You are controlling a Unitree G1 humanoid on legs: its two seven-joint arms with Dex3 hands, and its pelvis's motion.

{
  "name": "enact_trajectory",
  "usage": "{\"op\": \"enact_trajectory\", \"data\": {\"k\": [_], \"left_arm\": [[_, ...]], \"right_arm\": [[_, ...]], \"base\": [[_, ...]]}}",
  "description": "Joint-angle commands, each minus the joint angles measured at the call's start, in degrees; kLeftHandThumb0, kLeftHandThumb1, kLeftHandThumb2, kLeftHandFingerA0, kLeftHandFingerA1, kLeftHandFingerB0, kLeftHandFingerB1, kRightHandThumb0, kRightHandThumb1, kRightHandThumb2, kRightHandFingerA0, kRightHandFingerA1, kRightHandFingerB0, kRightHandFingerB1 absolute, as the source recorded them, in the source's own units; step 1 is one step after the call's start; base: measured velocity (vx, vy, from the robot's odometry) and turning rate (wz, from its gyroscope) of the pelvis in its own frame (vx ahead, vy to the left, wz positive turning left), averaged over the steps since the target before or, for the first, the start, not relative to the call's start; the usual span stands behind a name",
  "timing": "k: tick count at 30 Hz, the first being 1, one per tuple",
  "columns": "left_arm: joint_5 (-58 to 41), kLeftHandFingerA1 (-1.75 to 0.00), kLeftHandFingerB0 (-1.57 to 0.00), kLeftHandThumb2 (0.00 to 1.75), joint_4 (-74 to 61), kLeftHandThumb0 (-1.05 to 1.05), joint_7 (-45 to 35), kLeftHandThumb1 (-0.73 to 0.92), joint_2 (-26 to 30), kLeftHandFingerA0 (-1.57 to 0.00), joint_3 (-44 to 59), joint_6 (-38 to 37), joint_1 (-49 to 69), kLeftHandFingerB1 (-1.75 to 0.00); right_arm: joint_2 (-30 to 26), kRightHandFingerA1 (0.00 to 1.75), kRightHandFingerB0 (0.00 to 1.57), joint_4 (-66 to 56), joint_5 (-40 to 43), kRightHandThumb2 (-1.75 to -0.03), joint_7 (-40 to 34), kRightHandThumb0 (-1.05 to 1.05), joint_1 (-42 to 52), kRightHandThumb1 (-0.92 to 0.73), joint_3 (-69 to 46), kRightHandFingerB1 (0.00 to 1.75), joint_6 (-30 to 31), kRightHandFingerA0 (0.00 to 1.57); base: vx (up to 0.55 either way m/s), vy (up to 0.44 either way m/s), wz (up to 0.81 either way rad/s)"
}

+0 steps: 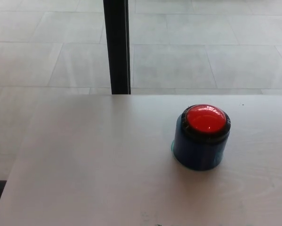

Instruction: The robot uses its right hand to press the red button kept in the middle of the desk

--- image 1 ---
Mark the red dome button blue base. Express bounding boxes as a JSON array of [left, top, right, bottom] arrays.
[[170, 103, 232, 172]]

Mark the black vertical post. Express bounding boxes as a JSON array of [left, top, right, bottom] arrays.
[[103, 0, 131, 95]]

